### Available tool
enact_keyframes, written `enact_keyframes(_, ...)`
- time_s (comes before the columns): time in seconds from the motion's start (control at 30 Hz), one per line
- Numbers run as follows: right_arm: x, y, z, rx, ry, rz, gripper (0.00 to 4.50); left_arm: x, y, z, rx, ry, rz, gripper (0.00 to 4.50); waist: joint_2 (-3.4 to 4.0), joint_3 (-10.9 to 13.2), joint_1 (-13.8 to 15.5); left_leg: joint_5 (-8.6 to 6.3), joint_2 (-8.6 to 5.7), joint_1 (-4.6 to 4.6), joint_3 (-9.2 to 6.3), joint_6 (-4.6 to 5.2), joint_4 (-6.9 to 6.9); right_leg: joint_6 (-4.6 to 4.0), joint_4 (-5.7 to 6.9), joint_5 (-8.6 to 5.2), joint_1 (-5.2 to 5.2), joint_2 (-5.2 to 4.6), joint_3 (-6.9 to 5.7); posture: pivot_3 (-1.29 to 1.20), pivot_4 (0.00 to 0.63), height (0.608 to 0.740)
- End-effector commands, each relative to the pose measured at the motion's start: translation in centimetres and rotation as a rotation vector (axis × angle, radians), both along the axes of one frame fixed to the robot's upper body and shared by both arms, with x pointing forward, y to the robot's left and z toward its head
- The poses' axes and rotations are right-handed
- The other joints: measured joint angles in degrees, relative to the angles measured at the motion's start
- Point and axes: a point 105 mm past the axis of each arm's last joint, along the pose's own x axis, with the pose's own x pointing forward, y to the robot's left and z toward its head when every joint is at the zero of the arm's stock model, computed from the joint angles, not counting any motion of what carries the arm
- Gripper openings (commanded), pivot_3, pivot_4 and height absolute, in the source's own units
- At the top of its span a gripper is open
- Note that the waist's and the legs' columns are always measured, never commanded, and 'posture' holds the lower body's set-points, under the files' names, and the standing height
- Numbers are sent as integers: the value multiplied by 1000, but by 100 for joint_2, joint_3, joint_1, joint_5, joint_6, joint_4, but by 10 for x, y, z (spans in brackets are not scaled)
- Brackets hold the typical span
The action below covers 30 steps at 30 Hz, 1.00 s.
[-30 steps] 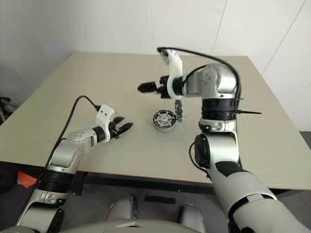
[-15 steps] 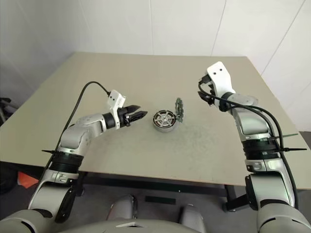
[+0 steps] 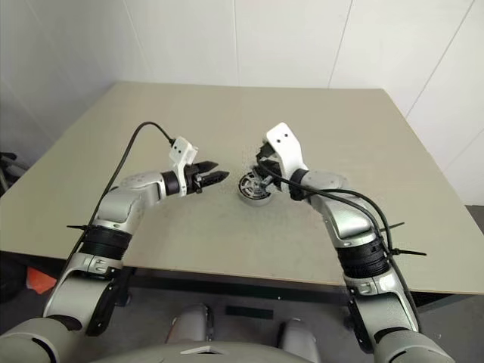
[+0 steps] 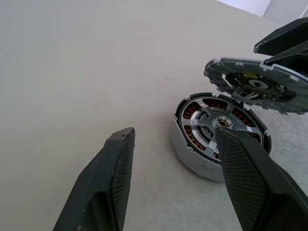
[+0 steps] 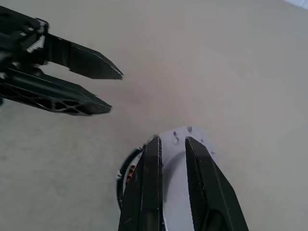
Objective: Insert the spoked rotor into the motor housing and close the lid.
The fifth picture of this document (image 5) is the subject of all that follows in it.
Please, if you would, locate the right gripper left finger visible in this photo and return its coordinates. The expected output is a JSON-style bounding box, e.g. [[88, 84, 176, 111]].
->
[[117, 135, 165, 231]]

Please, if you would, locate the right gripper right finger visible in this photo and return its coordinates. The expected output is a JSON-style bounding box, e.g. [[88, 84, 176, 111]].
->
[[184, 136, 250, 231]]

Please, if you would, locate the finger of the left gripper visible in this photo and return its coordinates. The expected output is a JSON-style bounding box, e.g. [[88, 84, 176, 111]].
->
[[43, 33, 124, 81], [0, 68, 113, 117]]

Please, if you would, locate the black silver-spoked rotor cover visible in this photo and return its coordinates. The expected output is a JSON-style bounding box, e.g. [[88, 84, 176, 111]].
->
[[116, 125, 219, 231]]

